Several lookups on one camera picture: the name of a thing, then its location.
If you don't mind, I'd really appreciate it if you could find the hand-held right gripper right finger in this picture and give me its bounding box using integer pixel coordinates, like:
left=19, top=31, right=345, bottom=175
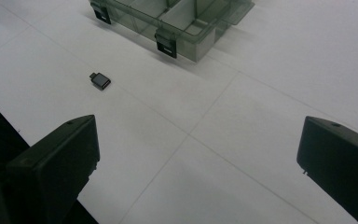
left=296, top=115, right=358, bottom=224

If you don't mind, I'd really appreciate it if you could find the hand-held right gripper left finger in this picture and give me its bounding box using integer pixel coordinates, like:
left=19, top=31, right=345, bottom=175
left=5, top=114, right=102, bottom=224

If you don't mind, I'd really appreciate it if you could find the small grey adapter plug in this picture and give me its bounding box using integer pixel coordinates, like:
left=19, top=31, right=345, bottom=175
left=89, top=71, right=112, bottom=91

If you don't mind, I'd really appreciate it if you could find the grey transparent compartment box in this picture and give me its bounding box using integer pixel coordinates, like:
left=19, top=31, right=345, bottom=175
left=89, top=0, right=256, bottom=63

